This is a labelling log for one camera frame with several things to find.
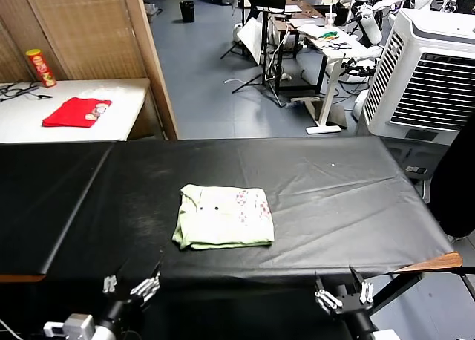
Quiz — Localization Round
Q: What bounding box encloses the wooden folding screen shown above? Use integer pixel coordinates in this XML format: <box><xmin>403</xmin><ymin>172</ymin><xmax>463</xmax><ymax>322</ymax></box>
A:
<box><xmin>0</xmin><ymin>0</ymin><xmax>179</xmax><ymax>140</ymax></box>

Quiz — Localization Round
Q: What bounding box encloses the black trash bin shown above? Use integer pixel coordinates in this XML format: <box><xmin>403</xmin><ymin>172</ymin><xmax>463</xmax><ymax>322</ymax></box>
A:
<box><xmin>179</xmin><ymin>0</ymin><xmax>196</xmax><ymax>23</ymax></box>

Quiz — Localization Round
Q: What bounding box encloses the white air cooler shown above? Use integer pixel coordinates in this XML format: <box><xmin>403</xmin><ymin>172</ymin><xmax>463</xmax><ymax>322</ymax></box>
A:
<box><xmin>358</xmin><ymin>7</ymin><xmax>475</xmax><ymax>177</ymax></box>

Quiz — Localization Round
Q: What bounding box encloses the red folded shirt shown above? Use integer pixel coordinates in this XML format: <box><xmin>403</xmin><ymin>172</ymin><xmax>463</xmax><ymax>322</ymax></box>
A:
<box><xmin>42</xmin><ymin>97</ymin><xmax>113</xmax><ymax>128</ymax></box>

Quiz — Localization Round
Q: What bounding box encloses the white side table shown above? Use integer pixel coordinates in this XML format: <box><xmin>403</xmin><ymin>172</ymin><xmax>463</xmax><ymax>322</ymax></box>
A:
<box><xmin>0</xmin><ymin>78</ymin><xmax>151</xmax><ymax>144</ymax></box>

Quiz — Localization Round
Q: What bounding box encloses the light green t-shirt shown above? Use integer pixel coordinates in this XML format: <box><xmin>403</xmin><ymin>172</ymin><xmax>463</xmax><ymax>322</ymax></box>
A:
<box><xmin>171</xmin><ymin>183</ymin><xmax>275</xmax><ymax>251</ymax></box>

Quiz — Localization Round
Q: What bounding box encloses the red chips can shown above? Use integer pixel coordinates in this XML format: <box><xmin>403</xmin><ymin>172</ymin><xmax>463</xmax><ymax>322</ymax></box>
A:
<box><xmin>24</xmin><ymin>48</ymin><xmax>58</xmax><ymax>88</ymax></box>

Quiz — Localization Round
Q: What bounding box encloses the small black table cover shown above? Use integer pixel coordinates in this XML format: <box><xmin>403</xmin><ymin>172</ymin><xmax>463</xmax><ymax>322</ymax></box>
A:
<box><xmin>0</xmin><ymin>142</ymin><xmax>114</xmax><ymax>278</ymax></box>

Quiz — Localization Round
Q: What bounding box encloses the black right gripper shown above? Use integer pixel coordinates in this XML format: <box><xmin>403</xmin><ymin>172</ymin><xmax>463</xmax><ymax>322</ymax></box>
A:
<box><xmin>315</xmin><ymin>266</ymin><xmax>373</xmax><ymax>315</ymax></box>

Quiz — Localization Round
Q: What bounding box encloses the black table frame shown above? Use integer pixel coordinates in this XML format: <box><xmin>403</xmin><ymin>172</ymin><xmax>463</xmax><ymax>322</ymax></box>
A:
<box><xmin>367</xmin><ymin>267</ymin><xmax>475</xmax><ymax>315</ymax></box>

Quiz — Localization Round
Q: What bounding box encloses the white standing desk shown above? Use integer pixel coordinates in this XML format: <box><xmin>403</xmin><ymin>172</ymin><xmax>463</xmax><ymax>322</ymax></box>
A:
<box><xmin>287</xmin><ymin>13</ymin><xmax>383</xmax><ymax>135</ymax></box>

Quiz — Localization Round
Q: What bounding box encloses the white reflector board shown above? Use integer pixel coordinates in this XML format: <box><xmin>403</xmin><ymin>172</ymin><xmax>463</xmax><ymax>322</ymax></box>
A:
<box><xmin>237</xmin><ymin>16</ymin><xmax>265</xmax><ymax>65</ymax></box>

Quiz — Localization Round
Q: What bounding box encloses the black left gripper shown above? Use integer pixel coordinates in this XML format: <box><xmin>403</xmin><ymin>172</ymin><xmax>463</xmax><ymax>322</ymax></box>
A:
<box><xmin>102</xmin><ymin>260</ymin><xmax>161</xmax><ymax>318</ymax></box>

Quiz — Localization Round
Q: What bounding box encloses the black cable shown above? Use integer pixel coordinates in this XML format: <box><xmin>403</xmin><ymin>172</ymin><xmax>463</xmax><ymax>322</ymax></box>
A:
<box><xmin>0</xmin><ymin>82</ymin><xmax>53</xmax><ymax>103</ymax></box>

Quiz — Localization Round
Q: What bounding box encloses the white humanoid robot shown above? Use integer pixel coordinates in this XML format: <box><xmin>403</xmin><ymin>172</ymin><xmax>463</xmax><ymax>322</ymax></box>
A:
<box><xmin>344</xmin><ymin>0</ymin><xmax>439</xmax><ymax>47</ymax></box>

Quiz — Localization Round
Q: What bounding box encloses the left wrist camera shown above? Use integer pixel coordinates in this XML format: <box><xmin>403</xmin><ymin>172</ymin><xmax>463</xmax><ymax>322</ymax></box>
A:
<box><xmin>43</xmin><ymin>313</ymin><xmax>96</xmax><ymax>339</ymax></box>

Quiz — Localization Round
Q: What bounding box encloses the large black table cover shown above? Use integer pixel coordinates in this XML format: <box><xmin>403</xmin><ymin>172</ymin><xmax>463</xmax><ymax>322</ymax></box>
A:
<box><xmin>44</xmin><ymin>136</ymin><xmax>458</xmax><ymax>340</ymax></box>

